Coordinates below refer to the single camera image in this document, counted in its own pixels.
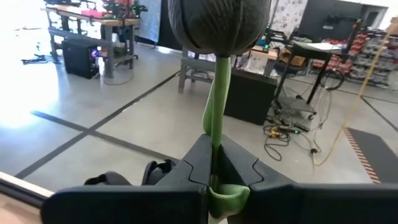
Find black loop handle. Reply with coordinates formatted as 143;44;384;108
83;159;180;187

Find light blue curtain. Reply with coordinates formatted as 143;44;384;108
136;0;163;44

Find black mat orange striped edge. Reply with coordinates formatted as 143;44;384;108
341;127;398;184

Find grey metal bench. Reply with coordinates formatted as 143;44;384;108
178;46;218;94

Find yellow floor cable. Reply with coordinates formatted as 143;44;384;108
312;30;392;167

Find black floor cable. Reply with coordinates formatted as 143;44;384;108
263;123;315;162

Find black tulip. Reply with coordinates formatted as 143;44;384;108
167;0;271;220

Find black floor cabinet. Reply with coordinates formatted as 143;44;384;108
223;68;278;126

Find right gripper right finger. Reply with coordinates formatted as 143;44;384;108
217;135;398;224

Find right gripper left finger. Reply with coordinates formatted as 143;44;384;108
40;133;213;224

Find patterned white cloth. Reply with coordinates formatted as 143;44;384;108
269;0;308;32

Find black computer tower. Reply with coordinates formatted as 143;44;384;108
61;39;101;80

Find black rolling stand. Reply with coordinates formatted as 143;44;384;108
273;42;343;131

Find shelving with red bins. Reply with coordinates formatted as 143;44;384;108
310;27;398;86

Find wooden workbench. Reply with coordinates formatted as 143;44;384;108
43;0;140;78

